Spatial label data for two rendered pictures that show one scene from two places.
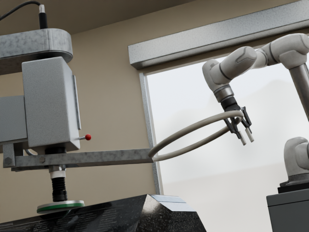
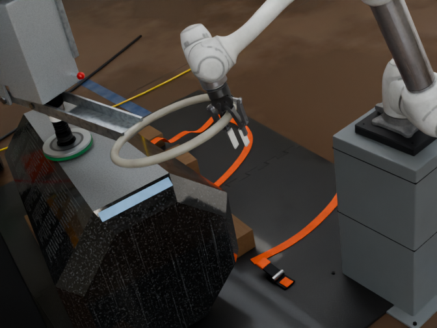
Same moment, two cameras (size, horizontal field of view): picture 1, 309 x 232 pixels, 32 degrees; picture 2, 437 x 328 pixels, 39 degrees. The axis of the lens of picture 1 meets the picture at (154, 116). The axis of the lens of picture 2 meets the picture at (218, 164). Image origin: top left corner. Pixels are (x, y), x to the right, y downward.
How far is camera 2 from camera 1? 2.46 m
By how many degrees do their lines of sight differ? 62
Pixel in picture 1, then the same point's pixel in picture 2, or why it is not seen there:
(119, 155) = (95, 129)
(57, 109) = (21, 68)
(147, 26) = not seen: outside the picture
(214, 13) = not seen: outside the picture
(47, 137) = (23, 94)
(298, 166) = (390, 107)
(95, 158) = (75, 122)
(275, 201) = (340, 147)
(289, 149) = (384, 81)
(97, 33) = not seen: outside the picture
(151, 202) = (95, 223)
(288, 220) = (352, 173)
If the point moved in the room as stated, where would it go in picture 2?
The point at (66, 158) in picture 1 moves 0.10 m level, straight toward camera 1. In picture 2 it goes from (51, 112) to (36, 125)
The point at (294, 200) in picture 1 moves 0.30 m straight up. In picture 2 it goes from (360, 158) to (357, 91)
